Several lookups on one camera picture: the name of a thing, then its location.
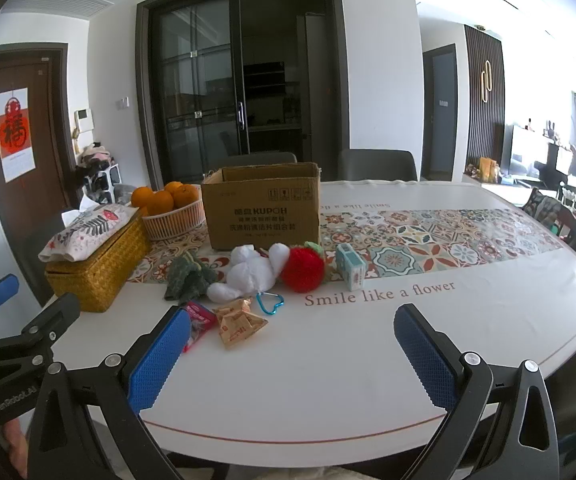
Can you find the yellow woven basket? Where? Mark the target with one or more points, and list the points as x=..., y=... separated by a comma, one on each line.
x=98, y=270

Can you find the white shoe rack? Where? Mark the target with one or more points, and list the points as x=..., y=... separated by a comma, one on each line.
x=105, y=182

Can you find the dark interior door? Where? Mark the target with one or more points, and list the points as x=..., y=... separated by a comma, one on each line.
x=440, y=110

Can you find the white ribbed fruit bowl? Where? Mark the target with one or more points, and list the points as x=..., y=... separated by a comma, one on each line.
x=178, y=222

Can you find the ceiling air vent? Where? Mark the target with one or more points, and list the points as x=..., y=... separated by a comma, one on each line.
x=58, y=7

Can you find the beige snack packet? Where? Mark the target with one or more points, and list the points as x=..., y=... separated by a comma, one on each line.
x=243, y=332
x=233, y=309

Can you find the blue carabiner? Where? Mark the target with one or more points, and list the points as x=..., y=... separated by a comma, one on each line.
x=282, y=301

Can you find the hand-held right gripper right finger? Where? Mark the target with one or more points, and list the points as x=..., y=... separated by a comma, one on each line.
x=425, y=355

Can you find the white low cabinet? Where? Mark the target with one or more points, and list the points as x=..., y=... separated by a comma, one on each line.
x=493, y=189

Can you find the white tile-patterned tablecloth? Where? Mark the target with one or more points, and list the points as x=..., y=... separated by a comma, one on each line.
x=343, y=360

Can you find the dark slatted wall panel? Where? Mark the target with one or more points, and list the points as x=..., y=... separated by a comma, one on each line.
x=475, y=110

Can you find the pile of clothes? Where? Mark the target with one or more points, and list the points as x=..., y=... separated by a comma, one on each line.
x=93, y=156

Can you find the brown cardboard box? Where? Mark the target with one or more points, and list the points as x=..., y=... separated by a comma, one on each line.
x=263, y=210

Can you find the brown wooden entrance door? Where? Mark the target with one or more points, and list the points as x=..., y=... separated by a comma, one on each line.
x=50, y=135

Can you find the pink snack packet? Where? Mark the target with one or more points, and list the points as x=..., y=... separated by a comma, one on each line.
x=200, y=317

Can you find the yellow paper bag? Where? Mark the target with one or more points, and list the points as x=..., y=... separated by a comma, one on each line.
x=488, y=170

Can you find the white plush toy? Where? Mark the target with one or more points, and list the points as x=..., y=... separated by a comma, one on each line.
x=248, y=272

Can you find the light blue tissue packet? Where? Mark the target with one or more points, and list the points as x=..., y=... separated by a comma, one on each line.
x=352, y=267

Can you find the orange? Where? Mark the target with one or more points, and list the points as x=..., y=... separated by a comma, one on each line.
x=173, y=187
x=142, y=196
x=185, y=196
x=160, y=202

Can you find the red strawberry plush toy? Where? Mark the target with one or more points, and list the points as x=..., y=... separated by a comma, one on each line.
x=303, y=267

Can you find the grey dining chair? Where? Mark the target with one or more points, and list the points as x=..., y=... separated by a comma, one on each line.
x=378, y=165
x=260, y=158

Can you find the patterned fabric tissue cover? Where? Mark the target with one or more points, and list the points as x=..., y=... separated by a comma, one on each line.
x=88, y=230

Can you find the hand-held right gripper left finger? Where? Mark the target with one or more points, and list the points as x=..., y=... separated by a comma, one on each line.
x=160, y=355

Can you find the white intercom panel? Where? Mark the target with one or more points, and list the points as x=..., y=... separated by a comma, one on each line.
x=85, y=120

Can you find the wooden chair with patterned cushion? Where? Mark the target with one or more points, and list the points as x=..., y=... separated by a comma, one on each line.
x=548, y=210

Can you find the red and white wall calendar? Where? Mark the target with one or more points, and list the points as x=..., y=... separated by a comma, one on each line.
x=15, y=135

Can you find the dark glass sliding door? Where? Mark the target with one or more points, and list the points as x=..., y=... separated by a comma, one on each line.
x=193, y=85

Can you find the green plush toy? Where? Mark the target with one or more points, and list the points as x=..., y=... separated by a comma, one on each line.
x=188, y=277

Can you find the white light switch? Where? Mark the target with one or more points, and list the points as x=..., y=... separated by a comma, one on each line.
x=123, y=103

